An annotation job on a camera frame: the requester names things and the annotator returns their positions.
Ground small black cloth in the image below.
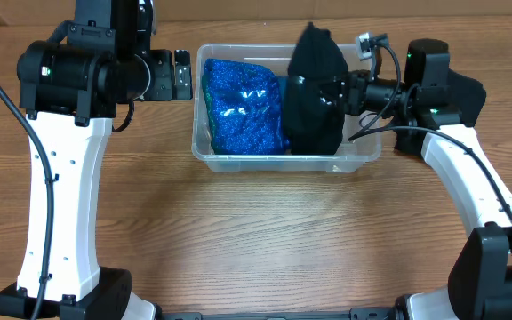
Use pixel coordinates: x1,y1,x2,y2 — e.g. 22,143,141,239
288,22,348,80

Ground blue sequin cloth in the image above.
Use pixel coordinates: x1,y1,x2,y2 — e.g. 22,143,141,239
201,59,289,156

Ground large black garment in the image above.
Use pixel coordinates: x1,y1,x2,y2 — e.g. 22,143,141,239
397,69,486,131

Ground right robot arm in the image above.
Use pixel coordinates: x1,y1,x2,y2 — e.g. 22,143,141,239
334,33,512,319

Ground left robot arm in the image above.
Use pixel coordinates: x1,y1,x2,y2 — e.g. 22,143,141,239
0,0,192,319

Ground clear plastic storage bin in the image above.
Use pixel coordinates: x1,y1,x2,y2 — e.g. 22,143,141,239
192,44,381,173

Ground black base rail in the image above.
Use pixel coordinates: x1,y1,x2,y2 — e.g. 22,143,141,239
156,307,406,320

